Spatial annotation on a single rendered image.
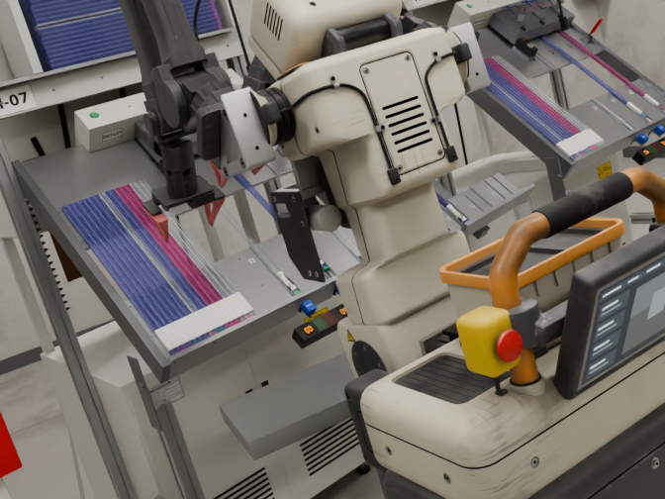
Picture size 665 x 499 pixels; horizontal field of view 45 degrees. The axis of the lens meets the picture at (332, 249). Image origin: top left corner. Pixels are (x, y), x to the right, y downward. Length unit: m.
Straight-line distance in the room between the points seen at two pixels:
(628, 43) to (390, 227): 4.66
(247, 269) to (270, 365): 0.40
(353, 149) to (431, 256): 0.24
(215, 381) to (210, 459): 0.21
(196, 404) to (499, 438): 1.32
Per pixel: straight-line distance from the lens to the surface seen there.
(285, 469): 2.35
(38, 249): 2.17
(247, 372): 2.22
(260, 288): 1.92
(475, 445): 0.93
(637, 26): 5.75
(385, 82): 1.23
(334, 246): 2.05
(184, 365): 1.79
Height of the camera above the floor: 1.24
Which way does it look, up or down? 13 degrees down
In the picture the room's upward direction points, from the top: 16 degrees counter-clockwise
